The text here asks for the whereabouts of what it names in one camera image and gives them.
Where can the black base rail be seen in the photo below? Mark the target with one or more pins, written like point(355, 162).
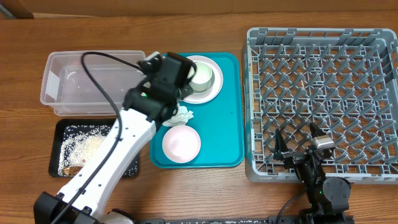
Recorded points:
point(217, 221)

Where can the small pink-white bowl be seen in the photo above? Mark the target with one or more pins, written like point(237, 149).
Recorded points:
point(181, 144)

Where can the teal serving tray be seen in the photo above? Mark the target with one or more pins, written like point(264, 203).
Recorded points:
point(219, 122)

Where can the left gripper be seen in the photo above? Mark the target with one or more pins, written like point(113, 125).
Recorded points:
point(185, 91)

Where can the grey dishwasher rack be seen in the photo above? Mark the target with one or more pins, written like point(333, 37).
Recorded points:
point(343, 80)

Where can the black plastic tray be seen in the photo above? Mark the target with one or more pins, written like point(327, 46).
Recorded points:
point(58, 136)

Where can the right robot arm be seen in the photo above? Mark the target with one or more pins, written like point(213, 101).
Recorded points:
point(328, 196)

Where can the pale green cup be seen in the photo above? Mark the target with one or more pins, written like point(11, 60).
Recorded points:
point(203, 74)

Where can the white rice pile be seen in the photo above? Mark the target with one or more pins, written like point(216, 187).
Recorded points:
point(79, 144)

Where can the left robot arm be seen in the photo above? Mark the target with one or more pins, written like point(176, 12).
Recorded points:
point(144, 109)

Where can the cardboard wall panel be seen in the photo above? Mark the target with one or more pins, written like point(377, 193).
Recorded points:
point(104, 8)

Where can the clear plastic bin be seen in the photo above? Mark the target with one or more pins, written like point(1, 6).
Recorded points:
point(69, 91)

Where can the white napkin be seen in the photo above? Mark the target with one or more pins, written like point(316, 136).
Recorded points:
point(182, 117)

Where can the large white plate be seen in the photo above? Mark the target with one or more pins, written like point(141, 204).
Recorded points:
point(216, 86)

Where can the grey bowl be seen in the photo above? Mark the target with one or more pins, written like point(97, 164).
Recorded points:
point(206, 88)

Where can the brown food scrap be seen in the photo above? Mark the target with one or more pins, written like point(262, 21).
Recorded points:
point(71, 171)

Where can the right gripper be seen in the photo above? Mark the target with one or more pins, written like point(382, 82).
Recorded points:
point(298, 155)

